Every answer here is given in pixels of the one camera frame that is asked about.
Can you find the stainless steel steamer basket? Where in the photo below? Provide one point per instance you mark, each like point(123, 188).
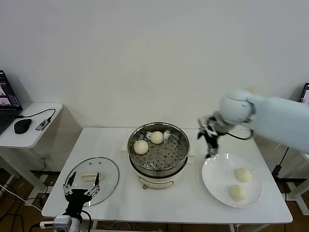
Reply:
point(164, 154)

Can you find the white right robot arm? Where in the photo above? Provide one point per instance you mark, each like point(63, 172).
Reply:
point(277, 120)

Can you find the black computer mouse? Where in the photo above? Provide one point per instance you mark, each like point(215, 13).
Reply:
point(23, 125)

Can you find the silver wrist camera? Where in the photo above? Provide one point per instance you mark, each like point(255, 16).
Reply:
point(208, 125)
point(62, 222)

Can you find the white round plate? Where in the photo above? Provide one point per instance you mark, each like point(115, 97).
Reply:
point(217, 178)

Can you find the white wall power socket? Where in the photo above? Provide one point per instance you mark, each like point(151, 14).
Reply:
point(45, 156)

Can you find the white side table with mouse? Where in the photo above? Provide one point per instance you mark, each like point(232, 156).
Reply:
point(24, 141)

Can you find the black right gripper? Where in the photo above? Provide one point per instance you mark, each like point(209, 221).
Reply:
point(212, 141)

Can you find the black laptop on labelled table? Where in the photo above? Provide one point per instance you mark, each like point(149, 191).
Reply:
point(305, 95)

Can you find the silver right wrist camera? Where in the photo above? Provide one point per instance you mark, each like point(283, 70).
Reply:
point(208, 125)

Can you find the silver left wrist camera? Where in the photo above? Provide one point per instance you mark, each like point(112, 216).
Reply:
point(62, 222)

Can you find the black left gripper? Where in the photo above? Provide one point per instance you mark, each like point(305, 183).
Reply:
point(77, 197)

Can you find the white side table with label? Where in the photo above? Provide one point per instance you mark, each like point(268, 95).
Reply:
point(295, 193)

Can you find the cream electric cooker pot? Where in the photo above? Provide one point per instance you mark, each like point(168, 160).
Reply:
point(157, 181)

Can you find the white steamed baozi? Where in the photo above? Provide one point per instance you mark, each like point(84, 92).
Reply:
point(157, 137)
point(237, 192)
point(141, 147)
point(243, 175)

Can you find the grey usb hub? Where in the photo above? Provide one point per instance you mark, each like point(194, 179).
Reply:
point(43, 124)

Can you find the black laptop beside mouse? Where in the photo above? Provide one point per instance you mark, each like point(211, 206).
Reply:
point(7, 96)

